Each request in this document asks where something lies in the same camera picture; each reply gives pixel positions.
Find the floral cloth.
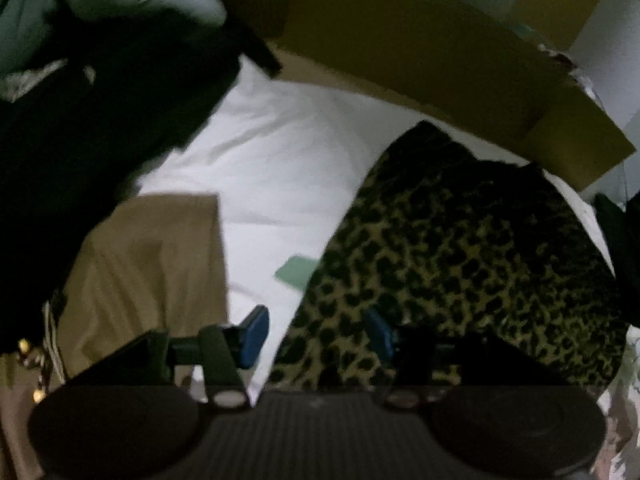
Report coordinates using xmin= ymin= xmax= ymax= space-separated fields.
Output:
xmin=0 ymin=57 xmax=98 ymax=103

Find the leopard print garment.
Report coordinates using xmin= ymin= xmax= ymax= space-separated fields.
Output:
xmin=265 ymin=120 xmax=631 ymax=396

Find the bear print blanket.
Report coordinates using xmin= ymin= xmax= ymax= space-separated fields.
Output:
xmin=135 ymin=55 xmax=640 ymax=480

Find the black garment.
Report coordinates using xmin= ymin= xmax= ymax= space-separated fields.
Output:
xmin=0 ymin=10 xmax=283 ymax=356
xmin=592 ymin=192 xmax=640 ymax=281

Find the flattened cardboard box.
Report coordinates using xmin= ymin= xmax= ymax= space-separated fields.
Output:
xmin=190 ymin=0 xmax=637 ymax=193

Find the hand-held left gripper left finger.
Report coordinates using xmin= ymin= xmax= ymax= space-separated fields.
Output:
xmin=65 ymin=305 xmax=271 ymax=408

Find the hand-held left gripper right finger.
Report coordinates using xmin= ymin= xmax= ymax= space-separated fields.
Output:
xmin=364 ymin=308 xmax=571 ymax=408

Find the tall cardboard panel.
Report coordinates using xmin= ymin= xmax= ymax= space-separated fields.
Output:
xmin=510 ymin=0 xmax=616 ymax=53

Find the brown garment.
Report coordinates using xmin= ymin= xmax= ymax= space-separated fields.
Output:
xmin=0 ymin=192 xmax=231 ymax=480

